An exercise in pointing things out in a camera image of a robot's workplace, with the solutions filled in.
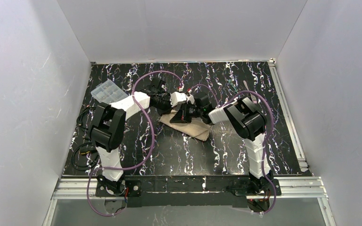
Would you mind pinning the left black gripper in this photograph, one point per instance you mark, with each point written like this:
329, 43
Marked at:
171, 110

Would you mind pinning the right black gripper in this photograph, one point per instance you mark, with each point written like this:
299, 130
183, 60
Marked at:
196, 101

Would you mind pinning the beige cloth napkin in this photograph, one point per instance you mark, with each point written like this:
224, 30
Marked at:
195, 129

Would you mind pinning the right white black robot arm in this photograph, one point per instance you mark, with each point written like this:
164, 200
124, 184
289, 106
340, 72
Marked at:
247, 120

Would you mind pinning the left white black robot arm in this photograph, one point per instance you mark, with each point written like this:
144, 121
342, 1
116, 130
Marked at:
106, 130

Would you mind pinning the clear plastic screw box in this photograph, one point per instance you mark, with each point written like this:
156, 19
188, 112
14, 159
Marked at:
108, 92

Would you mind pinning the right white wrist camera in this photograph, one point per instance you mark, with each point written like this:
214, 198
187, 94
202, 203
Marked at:
190, 99

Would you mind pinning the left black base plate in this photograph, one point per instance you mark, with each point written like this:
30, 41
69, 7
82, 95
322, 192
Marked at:
124, 187

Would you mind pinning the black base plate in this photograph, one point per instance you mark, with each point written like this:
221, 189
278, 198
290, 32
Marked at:
246, 186
124, 187

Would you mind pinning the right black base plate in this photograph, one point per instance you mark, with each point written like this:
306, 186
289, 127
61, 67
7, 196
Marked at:
246, 186

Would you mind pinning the aluminium frame rail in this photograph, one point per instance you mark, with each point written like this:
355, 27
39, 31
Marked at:
291, 187

